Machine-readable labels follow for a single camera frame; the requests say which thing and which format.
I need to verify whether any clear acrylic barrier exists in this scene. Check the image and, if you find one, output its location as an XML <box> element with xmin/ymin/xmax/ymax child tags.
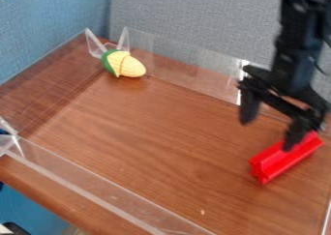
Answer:
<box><xmin>0</xmin><ymin>116</ymin><xmax>216</xmax><ymax>235</ymax></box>
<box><xmin>84</xmin><ymin>27</ymin><xmax>249</xmax><ymax>105</ymax></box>

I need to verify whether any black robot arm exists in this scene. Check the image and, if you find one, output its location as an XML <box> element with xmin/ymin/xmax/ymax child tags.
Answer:
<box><xmin>237</xmin><ymin>0</ymin><xmax>331</xmax><ymax>152</ymax></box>

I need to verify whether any yellow toy corn cob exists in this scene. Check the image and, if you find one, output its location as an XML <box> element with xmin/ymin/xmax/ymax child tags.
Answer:
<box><xmin>102</xmin><ymin>49</ymin><xmax>145</xmax><ymax>77</ymax></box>

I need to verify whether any red plastic block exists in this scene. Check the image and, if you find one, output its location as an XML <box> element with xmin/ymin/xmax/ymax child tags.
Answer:
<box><xmin>249</xmin><ymin>132</ymin><xmax>323</xmax><ymax>184</ymax></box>

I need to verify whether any clear acrylic front barrier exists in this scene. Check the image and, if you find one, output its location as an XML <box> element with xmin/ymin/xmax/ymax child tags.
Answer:
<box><xmin>0</xmin><ymin>116</ymin><xmax>216</xmax><ymax>235</ymax></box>

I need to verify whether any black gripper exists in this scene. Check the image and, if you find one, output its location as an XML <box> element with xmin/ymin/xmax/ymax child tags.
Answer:
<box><xmin>237</xmin><ymin>65</ymin><xmax>331</xmax><ymax>152</ymax></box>

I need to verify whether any clear acrylic back barrier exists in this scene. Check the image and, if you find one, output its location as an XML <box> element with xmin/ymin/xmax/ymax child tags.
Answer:
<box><xmin>84</xmin><ymin>27</ymin><xmax>249</xmax><ymax>105</ymax></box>

